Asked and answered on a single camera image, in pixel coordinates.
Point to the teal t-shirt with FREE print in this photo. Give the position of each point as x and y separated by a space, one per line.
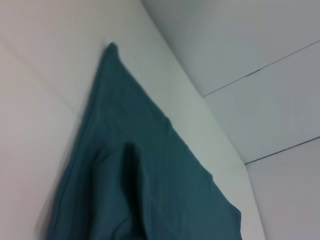
150 175

